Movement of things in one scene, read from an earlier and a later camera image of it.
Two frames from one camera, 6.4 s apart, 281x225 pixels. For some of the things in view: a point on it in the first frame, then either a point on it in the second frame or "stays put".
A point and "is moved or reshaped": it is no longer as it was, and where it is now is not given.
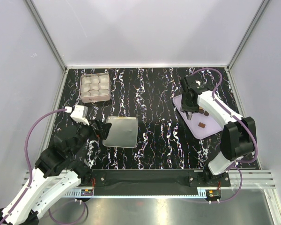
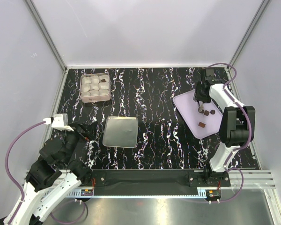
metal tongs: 188,115 is moved or reshaped
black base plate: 157,182 stays put
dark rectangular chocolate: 202,125 stays put
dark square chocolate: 206,113 stays put
